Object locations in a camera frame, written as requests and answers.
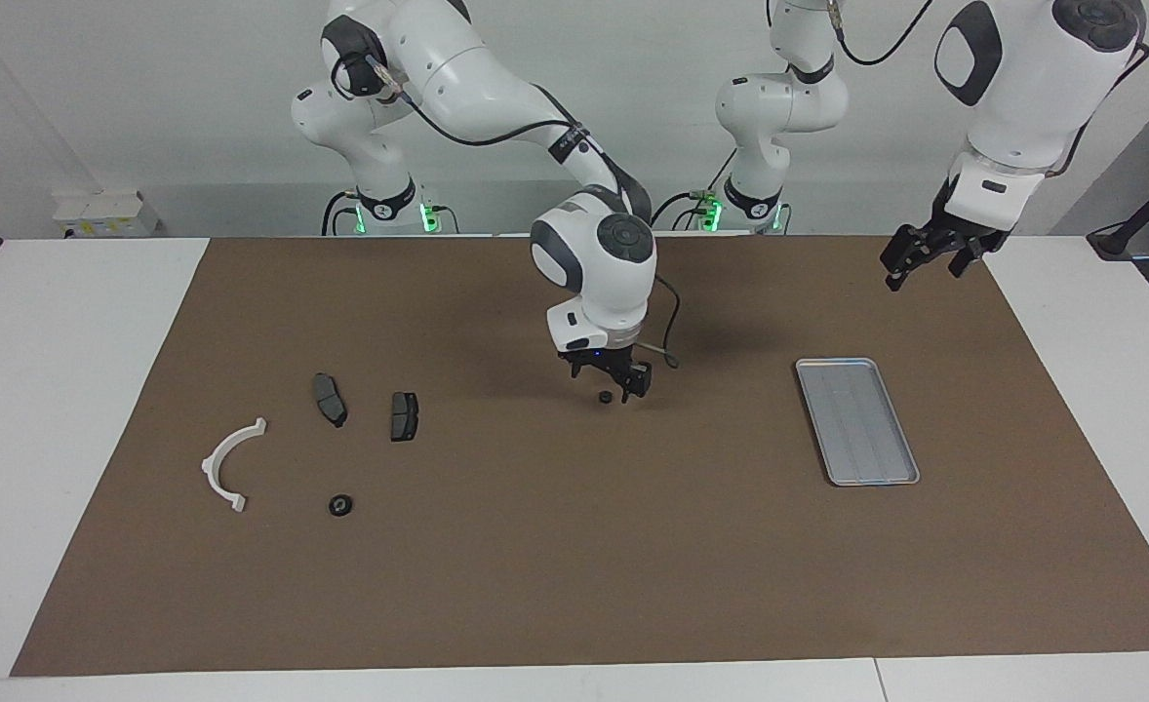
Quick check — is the white curved plastic bracket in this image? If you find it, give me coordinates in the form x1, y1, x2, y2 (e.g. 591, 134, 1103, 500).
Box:
201, 417, 268, 514

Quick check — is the white box with label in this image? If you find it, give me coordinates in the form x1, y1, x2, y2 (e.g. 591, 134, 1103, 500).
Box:
51, 190, 161, 240

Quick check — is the dark rectangular brake pad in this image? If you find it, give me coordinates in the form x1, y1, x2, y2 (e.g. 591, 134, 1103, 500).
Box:
389, 391, 420, 444

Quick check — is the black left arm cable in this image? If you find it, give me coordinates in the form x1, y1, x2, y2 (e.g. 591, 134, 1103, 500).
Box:
823, 0, 1149, 181

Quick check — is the black stand with pole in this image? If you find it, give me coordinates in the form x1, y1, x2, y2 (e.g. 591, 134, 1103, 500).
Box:
1087, 156, 1149, 259

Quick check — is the silver metal tray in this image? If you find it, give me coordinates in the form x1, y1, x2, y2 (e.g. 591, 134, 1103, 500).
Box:
795, 357, 921, 488

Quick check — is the brown table mat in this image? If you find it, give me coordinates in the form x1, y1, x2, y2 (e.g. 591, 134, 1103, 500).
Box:
11, 234, 1149, 677

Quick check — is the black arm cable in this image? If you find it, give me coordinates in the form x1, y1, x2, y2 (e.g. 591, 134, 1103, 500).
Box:
823, 0, 1149, 181
360, 49, 684, 371

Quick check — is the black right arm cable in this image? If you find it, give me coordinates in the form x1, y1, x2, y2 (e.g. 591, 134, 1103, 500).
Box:
360, 49, 684, 371

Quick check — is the black base cable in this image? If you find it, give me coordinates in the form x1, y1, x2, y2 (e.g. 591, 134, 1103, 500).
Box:
320, 190, 357, 237
646, 146, 736, 232

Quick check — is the dark curved brake pad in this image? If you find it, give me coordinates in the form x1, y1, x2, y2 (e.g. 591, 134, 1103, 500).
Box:
312, 373, 349, 429

